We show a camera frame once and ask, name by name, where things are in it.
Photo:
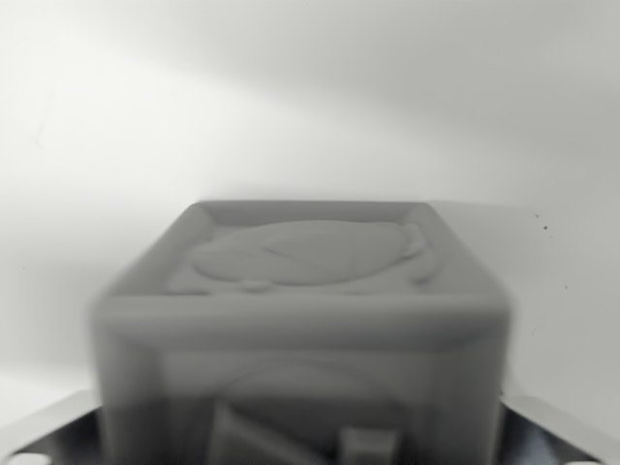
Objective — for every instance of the black-padded silver gripper right finger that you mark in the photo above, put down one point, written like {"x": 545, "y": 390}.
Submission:
{"x": 547, "y": 436}

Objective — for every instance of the grey embossed cube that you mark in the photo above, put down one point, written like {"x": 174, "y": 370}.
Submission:
{"x": 300, "y": 334}

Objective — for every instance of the black-padded silver gripper left finger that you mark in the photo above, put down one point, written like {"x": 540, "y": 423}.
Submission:
{"x": 63, "y": 436}

